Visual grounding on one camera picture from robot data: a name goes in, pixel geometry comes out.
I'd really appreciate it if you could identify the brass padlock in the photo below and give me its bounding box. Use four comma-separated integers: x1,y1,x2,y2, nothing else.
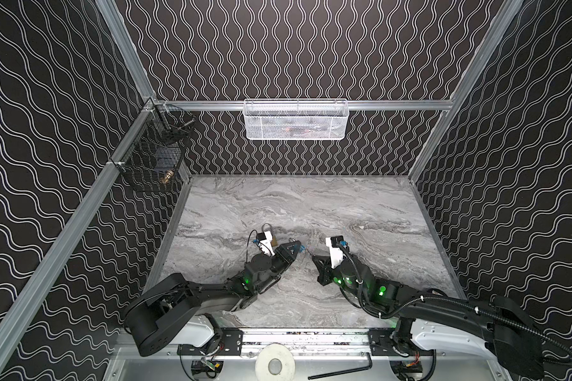
262,223,277,248

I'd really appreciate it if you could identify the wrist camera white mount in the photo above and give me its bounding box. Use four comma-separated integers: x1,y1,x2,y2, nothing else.
325,236,345,269
256,230,275,257

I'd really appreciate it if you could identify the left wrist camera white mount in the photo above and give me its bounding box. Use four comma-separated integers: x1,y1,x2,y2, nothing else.
256,230,275,257

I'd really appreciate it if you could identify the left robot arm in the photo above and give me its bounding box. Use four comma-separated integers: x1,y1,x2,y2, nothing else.
123,241,303,357

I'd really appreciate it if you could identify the black wire wall basket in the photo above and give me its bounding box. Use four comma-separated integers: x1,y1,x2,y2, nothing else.
111,101,197,195

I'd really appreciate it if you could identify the black corrugated cable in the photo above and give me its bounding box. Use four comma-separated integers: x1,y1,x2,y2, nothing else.
342,242,572,368

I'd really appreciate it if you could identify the white mesh wall basket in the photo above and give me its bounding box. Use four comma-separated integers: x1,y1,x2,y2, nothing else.
242,98,350,141

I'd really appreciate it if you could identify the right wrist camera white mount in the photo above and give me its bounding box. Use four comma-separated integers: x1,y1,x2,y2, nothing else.
325,236,345,269

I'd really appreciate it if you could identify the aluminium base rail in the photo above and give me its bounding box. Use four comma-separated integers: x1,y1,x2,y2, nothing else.
113,327,501,360

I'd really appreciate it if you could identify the black hex key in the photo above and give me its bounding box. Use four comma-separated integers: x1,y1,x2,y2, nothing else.
308,352,373,380

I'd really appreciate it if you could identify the white tape roll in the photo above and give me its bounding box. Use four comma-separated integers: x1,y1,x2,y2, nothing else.
255,343,296,381

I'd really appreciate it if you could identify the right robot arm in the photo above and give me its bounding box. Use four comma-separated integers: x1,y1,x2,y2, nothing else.
312,256,544,379

